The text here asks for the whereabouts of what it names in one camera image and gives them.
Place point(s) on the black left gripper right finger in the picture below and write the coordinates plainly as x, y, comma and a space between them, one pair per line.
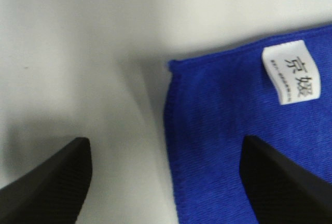
278, 189

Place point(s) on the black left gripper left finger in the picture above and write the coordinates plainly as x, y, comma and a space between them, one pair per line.
54, 191

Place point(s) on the white towel label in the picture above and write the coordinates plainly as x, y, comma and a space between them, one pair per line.
293, 72

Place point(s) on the blue microfibre towel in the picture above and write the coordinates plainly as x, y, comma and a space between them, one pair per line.
215, 100

